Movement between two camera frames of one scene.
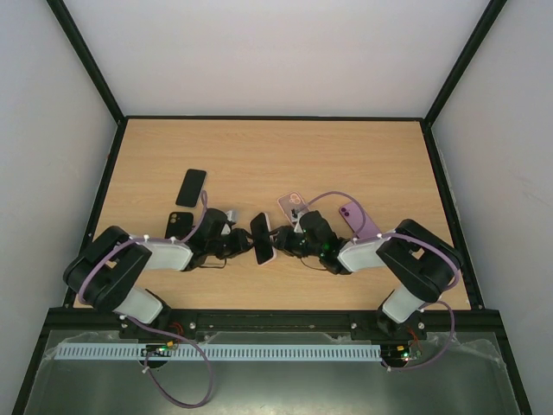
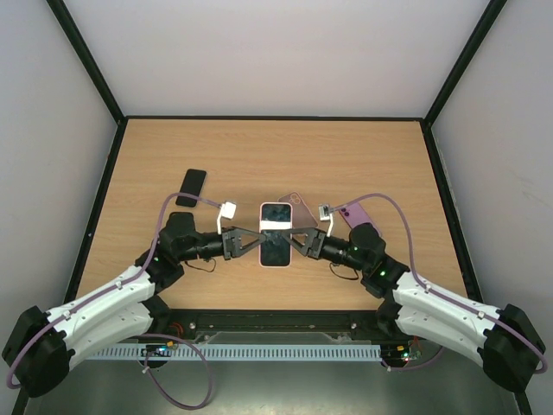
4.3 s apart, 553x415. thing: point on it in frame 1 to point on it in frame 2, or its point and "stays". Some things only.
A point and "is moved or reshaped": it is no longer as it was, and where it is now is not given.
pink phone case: x=264 y=250 to x=260 y=228
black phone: x=261 y=239 is moved or reshaped
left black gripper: x=241 y=244 stays
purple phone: x=352 y=214 stays
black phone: x=191 y=187 stays
